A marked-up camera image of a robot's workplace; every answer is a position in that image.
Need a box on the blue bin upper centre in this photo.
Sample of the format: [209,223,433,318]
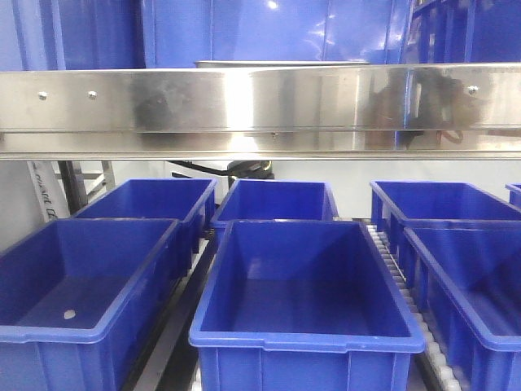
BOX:
[140,1,413,68]

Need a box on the blue bin upper right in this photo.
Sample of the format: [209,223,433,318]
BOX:
[402,1,520,64]

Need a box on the blue bin centre lower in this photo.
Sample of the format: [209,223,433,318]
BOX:
[189,221,426,390]

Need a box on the blue bin left lower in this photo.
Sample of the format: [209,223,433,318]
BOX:
[1,219,179,390]

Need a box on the blue bin behind centre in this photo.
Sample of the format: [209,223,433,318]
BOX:
[211,179,339,238]

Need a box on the lower stainless steel shelf rail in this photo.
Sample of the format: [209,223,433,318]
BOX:
[1,64,520,160]

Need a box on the white roller conveyor rail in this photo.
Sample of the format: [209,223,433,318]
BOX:
[363,221,462,390]

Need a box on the blue bin rear left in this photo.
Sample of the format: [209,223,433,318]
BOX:
[73,178,217,270]

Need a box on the black cable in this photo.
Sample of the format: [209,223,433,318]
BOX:
[164,159,276,180]

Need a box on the blue bin rear right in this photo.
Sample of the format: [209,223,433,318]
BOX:
[370,180,520,254]

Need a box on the blue bin far right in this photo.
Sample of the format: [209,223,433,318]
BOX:
[506,182,521,209]

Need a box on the blue bin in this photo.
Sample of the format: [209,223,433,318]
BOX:
[1,219,179,390]
[1,1,145,71]
[506,182,521,209]
[73,178,217,270]
[211,179,339,238]
[370,180,520,254]
[402,1,520,64]
[140,1,413,68]
[404,227,520,390]
[189,221,426,390]

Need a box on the silver metal tray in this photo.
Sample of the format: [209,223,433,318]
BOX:
[195,59,370,68]

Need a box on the blue bin right lower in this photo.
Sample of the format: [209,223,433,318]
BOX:
[404,227,520,390]

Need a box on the blue bin upper left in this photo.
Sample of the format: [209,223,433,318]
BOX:
[1,1,145,71]

